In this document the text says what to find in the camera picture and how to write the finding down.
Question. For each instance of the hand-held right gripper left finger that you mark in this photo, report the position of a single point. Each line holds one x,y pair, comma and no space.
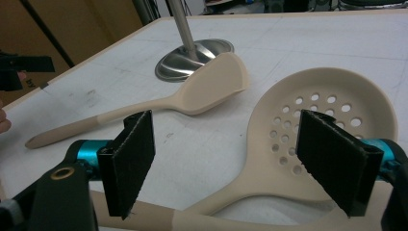
128,166

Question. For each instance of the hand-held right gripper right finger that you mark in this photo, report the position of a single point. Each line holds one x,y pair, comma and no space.
333,160

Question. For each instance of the beige slotted turner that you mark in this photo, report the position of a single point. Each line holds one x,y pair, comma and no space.
327,223

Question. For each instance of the beige round skimmer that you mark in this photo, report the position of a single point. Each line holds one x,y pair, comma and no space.
266,179

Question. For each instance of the steel utensil stand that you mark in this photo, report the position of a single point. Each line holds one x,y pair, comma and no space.
179,69

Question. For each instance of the beige solid spatula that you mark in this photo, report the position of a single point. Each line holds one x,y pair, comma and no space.
211,86

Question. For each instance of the black tape piece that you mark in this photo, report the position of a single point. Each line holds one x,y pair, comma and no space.
44,86

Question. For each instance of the white foam mat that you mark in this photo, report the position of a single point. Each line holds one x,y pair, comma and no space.
205,154

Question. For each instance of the black metal frame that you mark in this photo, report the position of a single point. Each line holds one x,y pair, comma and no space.
48,33

